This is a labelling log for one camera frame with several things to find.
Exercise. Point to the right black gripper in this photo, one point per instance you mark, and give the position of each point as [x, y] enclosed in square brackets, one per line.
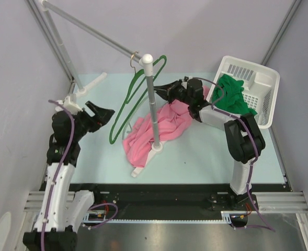
[169, 90]

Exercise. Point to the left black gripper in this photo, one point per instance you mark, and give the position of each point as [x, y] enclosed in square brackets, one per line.
[102, 116]

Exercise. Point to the green t shirt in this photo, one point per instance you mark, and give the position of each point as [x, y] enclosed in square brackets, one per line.
[232, 100]

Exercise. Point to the light green wire hanger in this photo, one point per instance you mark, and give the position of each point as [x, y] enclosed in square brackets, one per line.
[128, 128]

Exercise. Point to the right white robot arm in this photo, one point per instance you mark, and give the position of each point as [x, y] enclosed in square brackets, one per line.
[244, 140]

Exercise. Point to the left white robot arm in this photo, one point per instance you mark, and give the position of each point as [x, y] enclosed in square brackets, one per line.
[58, 222]

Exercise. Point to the white plastic basket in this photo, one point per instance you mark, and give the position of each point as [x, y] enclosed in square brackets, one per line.
[260, 86]

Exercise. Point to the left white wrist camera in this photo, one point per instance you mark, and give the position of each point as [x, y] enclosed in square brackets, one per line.
[71, 105]

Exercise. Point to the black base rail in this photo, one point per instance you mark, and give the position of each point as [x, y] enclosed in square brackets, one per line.
[166, 202]

